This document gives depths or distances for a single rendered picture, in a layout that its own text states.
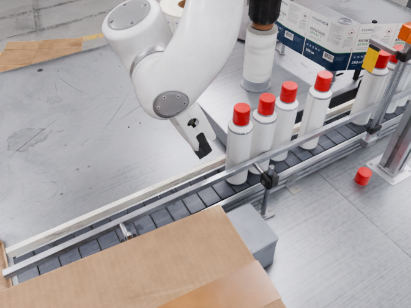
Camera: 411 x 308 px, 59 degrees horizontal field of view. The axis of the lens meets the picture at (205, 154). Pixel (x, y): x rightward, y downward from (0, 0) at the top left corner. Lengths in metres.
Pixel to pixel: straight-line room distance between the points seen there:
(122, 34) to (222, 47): 0.13
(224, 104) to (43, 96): 0.58
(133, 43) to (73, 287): 0.30
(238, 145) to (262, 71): 0.38
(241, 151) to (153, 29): 0.35
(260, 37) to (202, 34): 0.59
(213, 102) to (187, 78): 0.61
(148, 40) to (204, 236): 0.26
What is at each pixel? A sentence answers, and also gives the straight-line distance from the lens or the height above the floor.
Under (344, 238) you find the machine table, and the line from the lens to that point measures 0.86.
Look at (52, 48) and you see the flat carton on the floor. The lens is 3.39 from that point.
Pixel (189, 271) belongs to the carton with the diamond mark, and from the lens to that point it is 0.44.
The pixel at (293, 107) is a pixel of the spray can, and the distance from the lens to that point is 0.79.
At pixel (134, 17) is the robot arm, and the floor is 1.31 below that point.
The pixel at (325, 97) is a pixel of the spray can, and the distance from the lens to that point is 0.84.
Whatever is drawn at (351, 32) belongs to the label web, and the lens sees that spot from 1.13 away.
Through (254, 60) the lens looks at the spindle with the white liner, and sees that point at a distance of 1.05.
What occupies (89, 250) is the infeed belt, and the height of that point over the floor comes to 0.88.
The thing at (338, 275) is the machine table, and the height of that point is 0.83.
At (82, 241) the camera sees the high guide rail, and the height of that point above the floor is 0.96.
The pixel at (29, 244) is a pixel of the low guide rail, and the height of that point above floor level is 0.91.
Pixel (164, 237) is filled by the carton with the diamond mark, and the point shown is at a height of 1.12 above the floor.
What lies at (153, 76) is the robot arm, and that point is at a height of 1.27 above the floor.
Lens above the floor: 1.51
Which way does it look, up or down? 45 degrees down
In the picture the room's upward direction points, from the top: straight up
